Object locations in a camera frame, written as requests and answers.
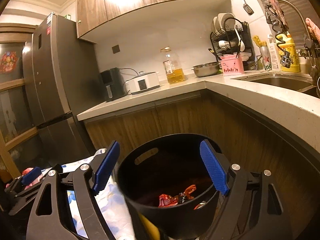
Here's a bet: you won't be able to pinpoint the wooden glass door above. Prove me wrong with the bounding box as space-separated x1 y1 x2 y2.
1 23 42 180

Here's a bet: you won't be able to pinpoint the steel mixing bowl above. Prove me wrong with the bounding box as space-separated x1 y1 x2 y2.
192 62 221 77

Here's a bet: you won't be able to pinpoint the cooking oil bottle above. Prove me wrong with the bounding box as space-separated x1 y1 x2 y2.
160 47 185 85

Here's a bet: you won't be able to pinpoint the pink utensil basket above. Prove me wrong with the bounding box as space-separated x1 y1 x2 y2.
220 54 244 76

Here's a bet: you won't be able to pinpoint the dark wall socket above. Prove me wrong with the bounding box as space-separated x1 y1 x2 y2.
112 45 120 54

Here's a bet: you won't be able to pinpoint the white rice cooker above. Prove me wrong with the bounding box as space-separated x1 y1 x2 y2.
125 72 160 95

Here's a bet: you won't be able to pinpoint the red plastic bag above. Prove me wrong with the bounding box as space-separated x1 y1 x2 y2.
158 184 196 207

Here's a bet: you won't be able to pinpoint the hanging spatula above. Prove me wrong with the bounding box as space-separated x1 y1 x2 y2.
243 0 254 16

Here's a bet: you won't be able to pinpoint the pink plastic glove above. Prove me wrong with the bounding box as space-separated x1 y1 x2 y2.
5 166 48 189

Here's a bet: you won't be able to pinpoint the yellow detergent bottle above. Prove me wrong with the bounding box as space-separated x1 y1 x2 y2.
276 33 300 73

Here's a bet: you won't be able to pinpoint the black trash bin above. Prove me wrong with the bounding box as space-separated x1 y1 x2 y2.
117 133 219 239

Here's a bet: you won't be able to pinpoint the white spray bottle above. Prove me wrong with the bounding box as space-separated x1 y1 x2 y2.
267 34 282 72

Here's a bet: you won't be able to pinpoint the steel kitchen faucet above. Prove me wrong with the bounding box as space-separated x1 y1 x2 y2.
264 0 319 85

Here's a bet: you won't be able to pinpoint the dark grey refrigerator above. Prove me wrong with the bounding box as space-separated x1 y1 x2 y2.
22 13 106 165

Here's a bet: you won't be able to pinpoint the window blinds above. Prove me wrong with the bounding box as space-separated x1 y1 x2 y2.
243 0 320 51

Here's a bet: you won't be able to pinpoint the black air fryer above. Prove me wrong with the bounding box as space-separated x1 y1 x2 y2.
100 68 125 102

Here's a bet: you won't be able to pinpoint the steel sink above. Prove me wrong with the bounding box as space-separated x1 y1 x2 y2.
235 73 319 98

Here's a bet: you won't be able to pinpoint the black dish rack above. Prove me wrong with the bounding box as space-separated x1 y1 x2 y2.
210 17 255 64

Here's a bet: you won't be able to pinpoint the white ladle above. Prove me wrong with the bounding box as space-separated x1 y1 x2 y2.
234 25 245 52

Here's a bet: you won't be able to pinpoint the floral blue white tablecloth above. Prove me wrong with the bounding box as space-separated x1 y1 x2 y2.
60 147 137 240

